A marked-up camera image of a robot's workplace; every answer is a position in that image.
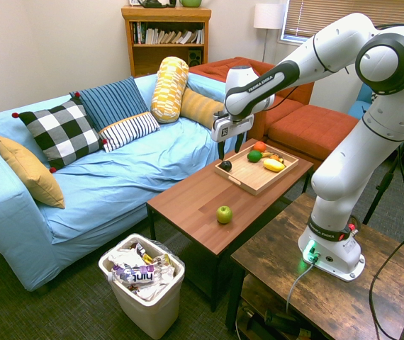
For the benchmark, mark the light wooden tray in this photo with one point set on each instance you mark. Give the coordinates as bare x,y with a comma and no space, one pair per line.
255,178

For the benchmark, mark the black white checkered cushion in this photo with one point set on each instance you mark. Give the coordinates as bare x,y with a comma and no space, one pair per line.
60,131

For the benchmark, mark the light blue sofa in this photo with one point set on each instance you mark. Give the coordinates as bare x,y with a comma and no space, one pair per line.
117,184

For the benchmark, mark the dark green round fruit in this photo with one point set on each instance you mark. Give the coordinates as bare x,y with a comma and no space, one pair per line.
254,156

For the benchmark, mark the black round fruit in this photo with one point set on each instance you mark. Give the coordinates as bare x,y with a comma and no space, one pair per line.
226,166

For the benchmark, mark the crumpled white hint wrapper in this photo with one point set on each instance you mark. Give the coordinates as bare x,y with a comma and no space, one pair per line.
134,276

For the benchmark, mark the yellow patterned bolster cushion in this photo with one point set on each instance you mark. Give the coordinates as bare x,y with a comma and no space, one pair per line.
168,88

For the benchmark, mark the small black speaker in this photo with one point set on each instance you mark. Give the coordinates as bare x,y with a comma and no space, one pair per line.
194,57

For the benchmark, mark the brown wooden coffee table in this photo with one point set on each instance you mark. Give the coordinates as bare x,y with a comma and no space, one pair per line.
191,212

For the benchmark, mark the green apple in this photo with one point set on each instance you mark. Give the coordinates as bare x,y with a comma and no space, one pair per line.
224,214

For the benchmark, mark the white plastic trash bin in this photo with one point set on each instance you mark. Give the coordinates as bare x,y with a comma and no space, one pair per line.
152,311

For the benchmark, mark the mustard striped cushion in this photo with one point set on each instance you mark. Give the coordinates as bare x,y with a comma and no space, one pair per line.
198,106

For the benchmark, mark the blue striped cushion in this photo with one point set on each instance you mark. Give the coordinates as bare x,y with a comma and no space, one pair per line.
113,102

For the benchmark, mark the brown spotted banana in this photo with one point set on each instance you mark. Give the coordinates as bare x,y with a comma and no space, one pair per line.
269,154

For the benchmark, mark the orange fruit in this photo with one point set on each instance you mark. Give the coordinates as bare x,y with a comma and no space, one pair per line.
259,146

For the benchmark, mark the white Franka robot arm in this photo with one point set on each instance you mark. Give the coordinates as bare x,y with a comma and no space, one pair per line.
347,39

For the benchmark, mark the white navy striped cushion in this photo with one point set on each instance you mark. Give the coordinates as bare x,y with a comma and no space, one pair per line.
127,131

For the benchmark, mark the black camera tripod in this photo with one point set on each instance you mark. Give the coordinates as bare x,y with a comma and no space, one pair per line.
382,187

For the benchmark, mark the plain yellow cushion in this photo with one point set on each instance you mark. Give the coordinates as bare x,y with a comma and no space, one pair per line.
32,173

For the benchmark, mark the yellow oval fruit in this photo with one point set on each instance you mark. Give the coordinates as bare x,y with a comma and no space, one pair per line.
274,165

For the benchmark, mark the white shade floor lamp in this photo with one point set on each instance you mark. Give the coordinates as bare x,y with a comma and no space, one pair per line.
267,16

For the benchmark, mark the green round pot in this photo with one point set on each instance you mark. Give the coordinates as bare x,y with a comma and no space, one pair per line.
190,3

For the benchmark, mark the rustic dark wood table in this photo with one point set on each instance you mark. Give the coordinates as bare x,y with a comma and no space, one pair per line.
329,304

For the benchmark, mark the wooden window blinds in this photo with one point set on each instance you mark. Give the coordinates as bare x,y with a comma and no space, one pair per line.
347,10

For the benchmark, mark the orange upholstered sofa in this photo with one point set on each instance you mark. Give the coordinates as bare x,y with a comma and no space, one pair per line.
308,127

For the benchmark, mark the row of books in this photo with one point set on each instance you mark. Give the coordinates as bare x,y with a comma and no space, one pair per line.
173,37

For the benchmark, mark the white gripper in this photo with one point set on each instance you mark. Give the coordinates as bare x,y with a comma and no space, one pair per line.
231,128

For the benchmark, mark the wooden bookshelf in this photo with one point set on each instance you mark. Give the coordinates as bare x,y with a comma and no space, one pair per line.
166,58

